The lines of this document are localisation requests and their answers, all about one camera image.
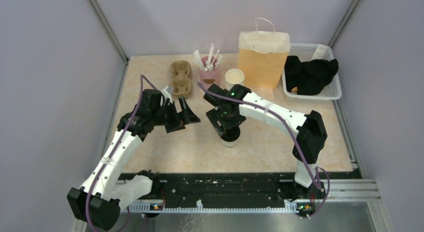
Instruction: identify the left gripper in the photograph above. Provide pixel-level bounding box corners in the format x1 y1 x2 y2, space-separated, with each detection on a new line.
151 96 200 133

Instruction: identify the black plastic cup lid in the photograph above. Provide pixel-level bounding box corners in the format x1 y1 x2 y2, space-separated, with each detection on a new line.
220 127 241 142

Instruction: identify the white paper coffee cup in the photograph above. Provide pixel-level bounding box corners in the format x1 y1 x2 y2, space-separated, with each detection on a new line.
221 138 238 148

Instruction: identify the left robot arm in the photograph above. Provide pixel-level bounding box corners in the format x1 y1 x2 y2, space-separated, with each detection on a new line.
67 89 201 231

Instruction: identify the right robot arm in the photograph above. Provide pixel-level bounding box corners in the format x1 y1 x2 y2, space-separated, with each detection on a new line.
198 83 328 198

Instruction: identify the brown paper takeout bag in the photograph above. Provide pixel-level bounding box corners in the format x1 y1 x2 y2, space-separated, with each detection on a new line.
238 17 291 89

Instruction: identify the stack of white paper cups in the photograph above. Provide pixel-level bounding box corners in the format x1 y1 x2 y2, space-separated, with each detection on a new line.
224 68 245 90

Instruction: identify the pink straw holder cup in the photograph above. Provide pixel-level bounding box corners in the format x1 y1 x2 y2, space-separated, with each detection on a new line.
198 66 222 89

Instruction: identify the brown pulp cup carrier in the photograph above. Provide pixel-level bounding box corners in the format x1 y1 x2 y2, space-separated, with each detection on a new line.
170 60 193 98

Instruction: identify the black cloth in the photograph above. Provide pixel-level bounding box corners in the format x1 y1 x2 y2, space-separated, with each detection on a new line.
284 56 339 96

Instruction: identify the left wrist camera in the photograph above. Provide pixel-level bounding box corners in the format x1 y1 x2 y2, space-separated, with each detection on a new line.
161 86 174 105

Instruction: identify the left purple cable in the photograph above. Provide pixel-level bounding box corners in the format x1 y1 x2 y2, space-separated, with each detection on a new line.
85 74 160 232

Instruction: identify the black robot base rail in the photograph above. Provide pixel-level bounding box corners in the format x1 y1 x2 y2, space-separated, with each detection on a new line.
119 172 327 215

